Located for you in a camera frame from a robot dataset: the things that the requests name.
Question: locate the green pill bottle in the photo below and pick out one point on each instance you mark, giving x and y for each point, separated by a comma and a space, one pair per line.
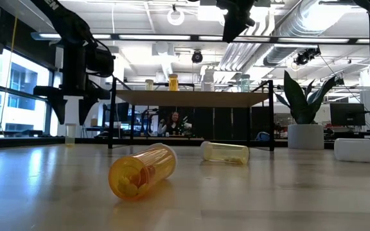
245, 84

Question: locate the blue chair back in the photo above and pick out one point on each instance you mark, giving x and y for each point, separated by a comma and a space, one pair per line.
263, 137

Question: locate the orange pill bottle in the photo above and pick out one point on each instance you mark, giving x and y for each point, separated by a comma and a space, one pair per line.
140, 173
173, 83

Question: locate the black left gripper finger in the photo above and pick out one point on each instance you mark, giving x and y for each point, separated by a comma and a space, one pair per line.
59, 106
85, 106

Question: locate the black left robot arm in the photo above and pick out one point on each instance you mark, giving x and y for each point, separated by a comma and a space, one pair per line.
66, 22

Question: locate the wooden shelf with black legs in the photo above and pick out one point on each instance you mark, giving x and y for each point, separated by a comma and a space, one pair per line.
191, 99

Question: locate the large glass window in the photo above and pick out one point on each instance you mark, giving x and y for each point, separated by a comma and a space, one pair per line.
21, 96

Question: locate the black camera on mount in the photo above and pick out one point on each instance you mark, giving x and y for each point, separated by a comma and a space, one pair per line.
307, 57

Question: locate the green plant in white pot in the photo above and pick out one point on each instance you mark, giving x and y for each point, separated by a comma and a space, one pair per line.
305, 136

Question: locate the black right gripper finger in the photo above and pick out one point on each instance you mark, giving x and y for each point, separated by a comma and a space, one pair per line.
233, 30

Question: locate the black dome camera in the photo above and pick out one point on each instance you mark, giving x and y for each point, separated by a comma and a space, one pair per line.
197, 56

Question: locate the person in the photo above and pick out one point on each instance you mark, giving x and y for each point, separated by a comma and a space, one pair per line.
172, 123

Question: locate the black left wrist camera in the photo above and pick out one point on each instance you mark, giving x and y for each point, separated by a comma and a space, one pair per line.
103, 62

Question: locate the pale yellow pill bottle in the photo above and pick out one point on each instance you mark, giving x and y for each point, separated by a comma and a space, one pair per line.
70, 136
225, 153
149, 85

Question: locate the dark room divider panel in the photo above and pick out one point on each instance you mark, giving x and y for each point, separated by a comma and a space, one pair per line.
223, 123

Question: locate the silver ventilation duct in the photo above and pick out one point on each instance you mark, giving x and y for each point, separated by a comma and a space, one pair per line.
239, 57
300, 19

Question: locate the black aluminium table frame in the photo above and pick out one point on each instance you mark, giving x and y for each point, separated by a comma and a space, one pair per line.
43, 141

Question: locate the black computer monitor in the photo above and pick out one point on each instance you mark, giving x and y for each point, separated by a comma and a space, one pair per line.
122, 112
347, 114

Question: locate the black linear pendant light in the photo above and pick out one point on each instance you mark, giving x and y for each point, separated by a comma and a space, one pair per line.
194, 38

